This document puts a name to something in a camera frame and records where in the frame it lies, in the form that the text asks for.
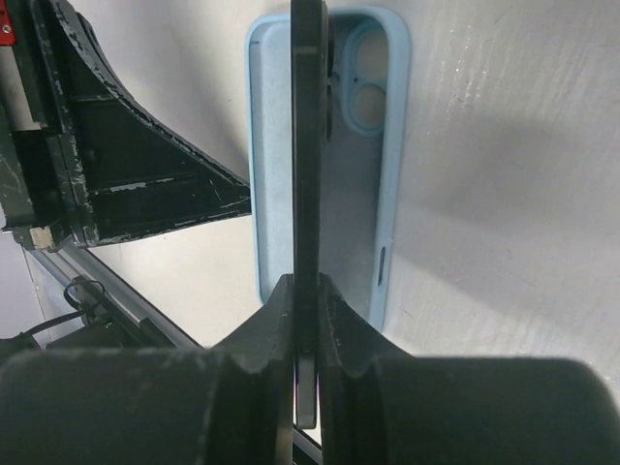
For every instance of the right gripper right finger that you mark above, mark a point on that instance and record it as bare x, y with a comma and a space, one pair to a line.
381, 405

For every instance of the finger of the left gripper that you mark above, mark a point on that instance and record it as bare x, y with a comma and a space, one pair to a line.
81, 160

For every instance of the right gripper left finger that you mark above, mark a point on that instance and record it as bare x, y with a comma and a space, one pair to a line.
229, 404

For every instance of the black smartphone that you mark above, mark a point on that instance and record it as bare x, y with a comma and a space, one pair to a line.
309, 63

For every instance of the light blue phone case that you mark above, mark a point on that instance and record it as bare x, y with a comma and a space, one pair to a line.
361, 161

